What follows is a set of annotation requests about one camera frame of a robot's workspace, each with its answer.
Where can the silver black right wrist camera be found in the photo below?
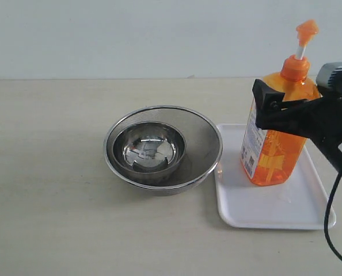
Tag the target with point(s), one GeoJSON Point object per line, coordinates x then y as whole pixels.
{"type": "Point", "coordinates": [329, 79]}

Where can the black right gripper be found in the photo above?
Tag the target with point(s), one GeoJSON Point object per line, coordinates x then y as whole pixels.
{"type": "Point", "coordinates": [320, 119]}

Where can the small stainless steel bowl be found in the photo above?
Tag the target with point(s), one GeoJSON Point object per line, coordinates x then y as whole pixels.
{"type": "Point", "coordinates": [151, 148]}

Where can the orange pump soap bottle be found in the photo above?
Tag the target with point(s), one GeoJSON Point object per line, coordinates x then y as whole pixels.
{"type": "Point", "coordinates": [269, 157]}

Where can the large steel mesh strainer bowl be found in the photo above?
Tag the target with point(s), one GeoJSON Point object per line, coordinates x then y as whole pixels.
{"type": "Point", "coordinates": [203, 149]}

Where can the white plastic tray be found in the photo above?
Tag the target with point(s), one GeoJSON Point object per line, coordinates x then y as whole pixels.
{"type": "Point", "coordinates": [298, 204]}

